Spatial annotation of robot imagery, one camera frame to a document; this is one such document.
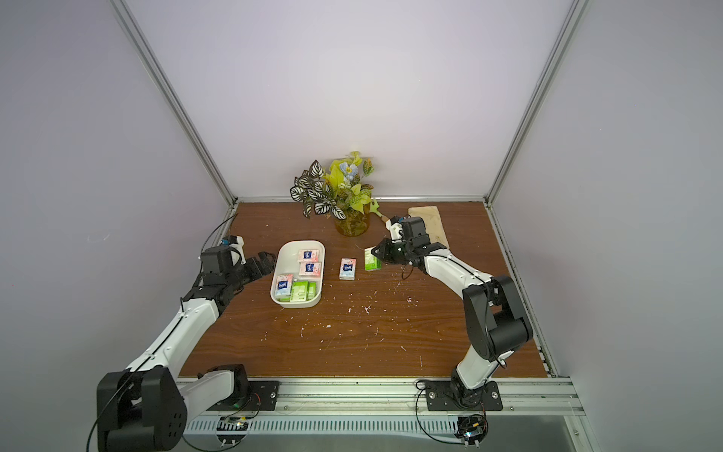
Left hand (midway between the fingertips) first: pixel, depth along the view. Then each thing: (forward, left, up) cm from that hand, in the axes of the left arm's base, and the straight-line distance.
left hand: (266, 257), depth 86 cm
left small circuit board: (-42, +3, -18) cm, 46 cm away
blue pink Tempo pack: (-5, -4, -9) cm, 11 cm away
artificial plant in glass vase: (+24, -22, +8) cm, 34 cm away
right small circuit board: (-41, -59, -15) cm, 74 cm away
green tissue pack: (0, -33, -3) cm, 33 cm away
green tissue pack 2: (-7, -10, -8) cm, 15 cm away
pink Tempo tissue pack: (+3, -24, -12) cm, 27 cm away
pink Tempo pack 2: (+3, -11, -11) cm, 16 cm away
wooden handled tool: (+28, -38, -13) cm, 49 cm away
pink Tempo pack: (+8, -10, -11) cm, 17 cm away
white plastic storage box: (+5, -2, -12) cm, 13 cm away
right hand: (+5, -34, 0) cm, 34 cm away
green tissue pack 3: (-6, -13, -11) cm, 18 cm away
